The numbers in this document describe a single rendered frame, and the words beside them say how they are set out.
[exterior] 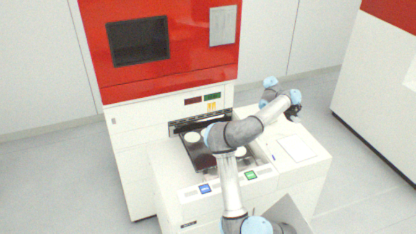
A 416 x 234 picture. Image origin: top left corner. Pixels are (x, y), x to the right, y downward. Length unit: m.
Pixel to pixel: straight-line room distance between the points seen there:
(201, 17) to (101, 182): 1.91
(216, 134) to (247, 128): 0.14
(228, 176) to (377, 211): 1.92
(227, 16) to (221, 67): 0.30
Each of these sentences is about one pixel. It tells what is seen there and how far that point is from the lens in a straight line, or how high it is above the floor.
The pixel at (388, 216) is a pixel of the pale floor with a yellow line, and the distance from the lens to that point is 3.13.
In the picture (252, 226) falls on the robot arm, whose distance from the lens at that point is 1.40.
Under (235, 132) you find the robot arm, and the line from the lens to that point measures 1.31.
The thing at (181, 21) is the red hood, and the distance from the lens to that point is 1.71.
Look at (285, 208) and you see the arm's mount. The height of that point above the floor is 1.00.
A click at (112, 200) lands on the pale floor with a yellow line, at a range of 2.95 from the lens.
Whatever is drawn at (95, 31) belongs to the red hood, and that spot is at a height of 1.64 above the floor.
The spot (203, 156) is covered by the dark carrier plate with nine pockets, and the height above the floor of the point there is 0.90.
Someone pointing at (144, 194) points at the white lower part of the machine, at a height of 0.35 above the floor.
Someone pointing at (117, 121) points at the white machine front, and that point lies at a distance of 1.97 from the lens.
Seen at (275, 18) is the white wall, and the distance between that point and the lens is 3.89.
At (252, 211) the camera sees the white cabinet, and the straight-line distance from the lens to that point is 1.93.
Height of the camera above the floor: 2.26
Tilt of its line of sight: 39 degrees down
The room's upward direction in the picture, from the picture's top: straight up
